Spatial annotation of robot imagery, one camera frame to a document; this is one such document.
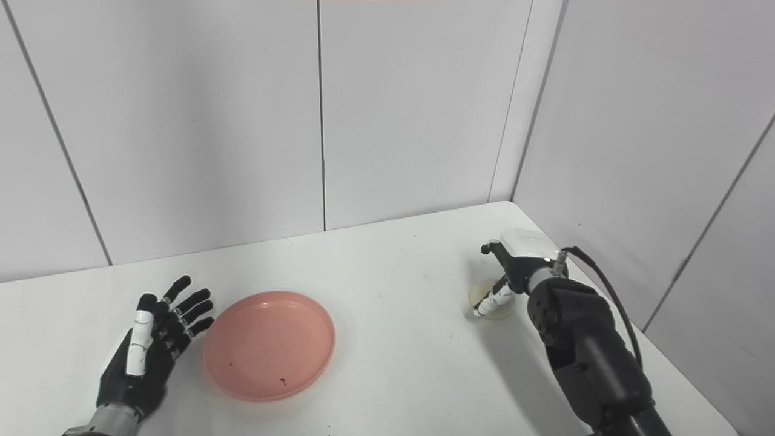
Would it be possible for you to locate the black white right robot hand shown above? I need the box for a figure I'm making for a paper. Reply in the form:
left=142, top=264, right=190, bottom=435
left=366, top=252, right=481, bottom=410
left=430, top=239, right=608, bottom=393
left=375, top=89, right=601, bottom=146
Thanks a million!
left=472, top=229, right=567, bottom=319

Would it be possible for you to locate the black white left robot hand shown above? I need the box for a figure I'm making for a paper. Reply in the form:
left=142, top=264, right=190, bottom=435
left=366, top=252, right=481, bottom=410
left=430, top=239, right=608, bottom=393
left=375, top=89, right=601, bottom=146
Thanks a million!
left=96, top=276, right=215, bottom=421

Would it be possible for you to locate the pale yellow steamed bun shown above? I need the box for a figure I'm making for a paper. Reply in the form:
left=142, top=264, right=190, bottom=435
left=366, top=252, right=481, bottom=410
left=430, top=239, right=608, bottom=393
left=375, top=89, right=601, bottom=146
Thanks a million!
left=468, top=279, right=516, bottom=320

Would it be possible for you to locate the pink round plate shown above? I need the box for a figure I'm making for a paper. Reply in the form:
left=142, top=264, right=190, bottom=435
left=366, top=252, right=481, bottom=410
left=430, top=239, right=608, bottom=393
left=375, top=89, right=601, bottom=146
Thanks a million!
left=203, top=291, right=337, bottom=402

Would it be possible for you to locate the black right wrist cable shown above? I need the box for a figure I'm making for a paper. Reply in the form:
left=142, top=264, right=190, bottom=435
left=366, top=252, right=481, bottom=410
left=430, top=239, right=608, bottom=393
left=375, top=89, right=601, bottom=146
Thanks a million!
left=554, top=246, right=642, bottom=370

